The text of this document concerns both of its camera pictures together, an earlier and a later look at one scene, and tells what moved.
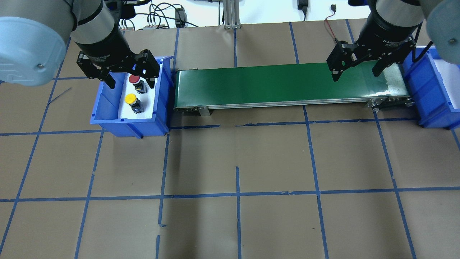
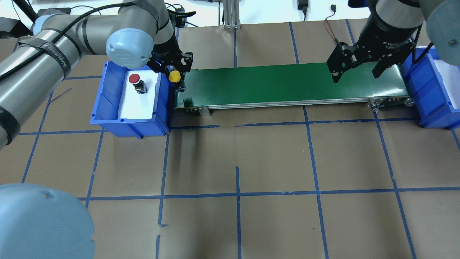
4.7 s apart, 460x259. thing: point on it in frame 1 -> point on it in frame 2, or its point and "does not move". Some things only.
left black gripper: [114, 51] -> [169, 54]
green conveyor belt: [201, 90] does not move
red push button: [139, 85] does not move
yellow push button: [137, 105] -> [175, 77]
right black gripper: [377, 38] does not move
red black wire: [333, 7] does not move
